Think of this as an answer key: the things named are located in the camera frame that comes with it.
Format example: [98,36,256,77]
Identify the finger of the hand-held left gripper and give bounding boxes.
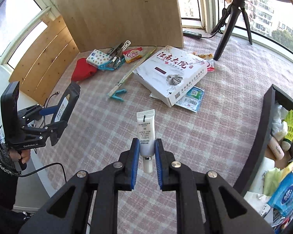
[18,104,62,119]
[21,119,69,147]

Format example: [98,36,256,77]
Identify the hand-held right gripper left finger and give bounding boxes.
[18,138,141,234]

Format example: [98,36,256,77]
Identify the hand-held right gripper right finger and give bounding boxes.
[154,138,275,234]

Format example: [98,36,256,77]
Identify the white cosmetic tube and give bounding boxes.
[136,109,156,174]

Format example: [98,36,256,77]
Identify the teal plastic clip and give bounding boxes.
[96,58,125,72]
[112,89,128,102]

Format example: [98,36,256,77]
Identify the dotted white tissue pack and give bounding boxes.
[86,49,112,66]

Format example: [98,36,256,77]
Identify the blue white printed sachet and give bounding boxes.
[174,86,206,113]

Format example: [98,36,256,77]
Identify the metal clip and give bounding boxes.
[107,40,132,69]

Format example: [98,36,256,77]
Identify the black container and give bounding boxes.
[233,84,293,234]

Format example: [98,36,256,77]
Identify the person's left forearm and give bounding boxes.
[0,148,22,211]

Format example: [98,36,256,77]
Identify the person's left hand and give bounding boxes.
[18,149,32,164]

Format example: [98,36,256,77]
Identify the pink plaid cloth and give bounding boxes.
[30,35,293,234]

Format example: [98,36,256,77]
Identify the red pouch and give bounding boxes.
[71,58,98,82]

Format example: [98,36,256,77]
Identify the wooden slat panel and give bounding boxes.
[9,15,80,105]

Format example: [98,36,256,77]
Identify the wrapped chopsticks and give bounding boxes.
[107,46,158,98]

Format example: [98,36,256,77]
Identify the white printed box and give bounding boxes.
[132,45,208,108]

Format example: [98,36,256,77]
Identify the white framed side window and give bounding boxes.
[0,0,58,74]

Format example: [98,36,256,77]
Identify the person's dark clothing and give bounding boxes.
[0,207,37,234]

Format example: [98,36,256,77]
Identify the light green cloth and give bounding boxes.
[262,168,288,196]

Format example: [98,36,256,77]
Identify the orange snack wrapper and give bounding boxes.
[192,52,214,60]

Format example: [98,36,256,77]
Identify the beige bottle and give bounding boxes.
[268,136,285,161]

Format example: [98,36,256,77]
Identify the wooden board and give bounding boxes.
[53,0,185,52]

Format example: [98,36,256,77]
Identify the white plastic bag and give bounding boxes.
[271,104,289,141]

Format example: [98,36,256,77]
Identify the blue tissue pack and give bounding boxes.
[267,172,293,216]

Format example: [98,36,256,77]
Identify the black power strip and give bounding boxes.
[183,30,202,40]

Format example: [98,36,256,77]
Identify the black tripod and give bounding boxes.
[211,0,253,61]

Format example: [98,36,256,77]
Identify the black usb cable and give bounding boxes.
[44,91,60,108]

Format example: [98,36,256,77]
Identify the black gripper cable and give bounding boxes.
[17,162,68,185]

